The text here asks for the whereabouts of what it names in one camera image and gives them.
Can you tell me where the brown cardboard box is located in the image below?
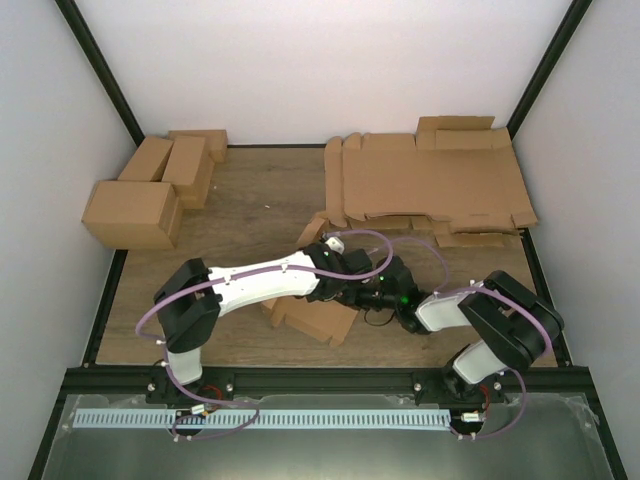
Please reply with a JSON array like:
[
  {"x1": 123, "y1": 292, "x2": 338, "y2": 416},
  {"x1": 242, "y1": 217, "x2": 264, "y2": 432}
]
[{"x1": 260, "y1": 212, "x2": 359, "y2": 349}]

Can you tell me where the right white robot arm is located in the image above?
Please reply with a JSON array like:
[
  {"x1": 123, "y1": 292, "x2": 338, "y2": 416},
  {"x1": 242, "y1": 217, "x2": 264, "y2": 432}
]
[{"x1": 339, "y1": 256, "x2": 564, "y2": 403}]

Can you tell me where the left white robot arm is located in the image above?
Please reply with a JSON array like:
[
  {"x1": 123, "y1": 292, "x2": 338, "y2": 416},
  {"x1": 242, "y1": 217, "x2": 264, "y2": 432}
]
[{"x1": 154, "y1": 237, "x2": 373, "y2": 404}]

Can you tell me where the small cardboard box rear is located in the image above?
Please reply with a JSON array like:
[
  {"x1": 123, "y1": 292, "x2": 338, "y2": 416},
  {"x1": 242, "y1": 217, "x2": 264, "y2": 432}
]
[{"x1": 167, "y1": 129, "x2": 228, "y2": 163}]

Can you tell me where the folded cardboard box middle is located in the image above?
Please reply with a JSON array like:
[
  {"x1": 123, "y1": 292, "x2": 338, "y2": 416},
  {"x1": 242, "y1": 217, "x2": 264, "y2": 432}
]
[{"x1": 161, "y1": 136, "x2": 214, "y2": 210}]

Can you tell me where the folded cardboard box back left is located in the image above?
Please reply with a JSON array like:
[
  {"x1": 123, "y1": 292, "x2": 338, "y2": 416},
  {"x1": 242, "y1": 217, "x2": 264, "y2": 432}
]
[{"x1": 117, "y1": 136, "x2": 173, "y2": 182}]

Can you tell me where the large folded cardboard box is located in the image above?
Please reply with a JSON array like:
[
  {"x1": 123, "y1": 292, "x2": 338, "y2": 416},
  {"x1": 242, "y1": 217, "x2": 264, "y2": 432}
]
[{"x1": 82, "y1": 180, "x2": 183, "y2": 250}]

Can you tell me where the stack of flat cardboard blanks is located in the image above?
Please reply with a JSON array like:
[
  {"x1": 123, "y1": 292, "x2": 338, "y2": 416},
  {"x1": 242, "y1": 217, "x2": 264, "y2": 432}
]
[{"x1": 324, "y1": 116, "x2": 538, "y2": 247}]

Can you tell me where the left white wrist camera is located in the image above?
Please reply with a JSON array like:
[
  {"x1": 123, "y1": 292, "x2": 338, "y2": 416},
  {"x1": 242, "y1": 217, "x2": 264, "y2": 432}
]
[{"x1": 323, "y1": 236, "x2": 345, "y2": 254}]

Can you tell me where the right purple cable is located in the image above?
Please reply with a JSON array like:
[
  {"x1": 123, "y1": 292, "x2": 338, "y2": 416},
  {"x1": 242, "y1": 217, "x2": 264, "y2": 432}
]
[{"x1": 389, "y1": 237, "x2": 559, "y2": 441}]

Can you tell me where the purple cable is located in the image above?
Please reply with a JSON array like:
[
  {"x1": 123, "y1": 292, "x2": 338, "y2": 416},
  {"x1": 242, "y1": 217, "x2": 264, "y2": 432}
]
[
  {"x1": 135, "y1": 229, "x2": 396, "y2": 444},
  {"x1": 389, "y1": 237, "x2": 559, "y2": 441}
]

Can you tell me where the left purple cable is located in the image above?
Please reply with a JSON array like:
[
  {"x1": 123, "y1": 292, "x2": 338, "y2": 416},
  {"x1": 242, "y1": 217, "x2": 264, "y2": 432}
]
[{"x1": 135, "y1": 229, "x2": 396, "y2": 444}]

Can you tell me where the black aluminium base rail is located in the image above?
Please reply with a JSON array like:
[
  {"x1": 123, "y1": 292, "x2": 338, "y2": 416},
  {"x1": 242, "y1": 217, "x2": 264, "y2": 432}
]
[{"x1": 64, "y1": 365, "x2": 591, "y2": 401}]

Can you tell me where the light blue slotted cable duct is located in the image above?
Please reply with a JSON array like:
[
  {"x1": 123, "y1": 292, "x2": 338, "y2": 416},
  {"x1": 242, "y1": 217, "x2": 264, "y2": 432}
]
[{"x1": 72, "y1": 408, "x2": 451, "y2": 431}]

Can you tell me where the black frame post right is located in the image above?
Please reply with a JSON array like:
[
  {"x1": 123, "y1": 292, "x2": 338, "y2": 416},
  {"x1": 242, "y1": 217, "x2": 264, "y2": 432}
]
[{"x1": 506, "y1": 0, "x2": 592, "y2": 139}]

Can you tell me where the black frame post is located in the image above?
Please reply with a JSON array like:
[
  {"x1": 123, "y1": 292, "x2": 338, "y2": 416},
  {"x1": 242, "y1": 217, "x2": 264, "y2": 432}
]
[
  {"x1": 55, "y1": 0, "x2": 145, "y2": 146},
  {"x1": 506, "y1": 0, "x2": 592, "y2": 139}
]

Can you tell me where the black frame post left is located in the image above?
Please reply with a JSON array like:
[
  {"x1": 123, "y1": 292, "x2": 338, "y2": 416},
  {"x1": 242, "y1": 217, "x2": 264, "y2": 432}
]
[{"x1": 55, "y1": 0, "x2": 145, "y2": 146}]

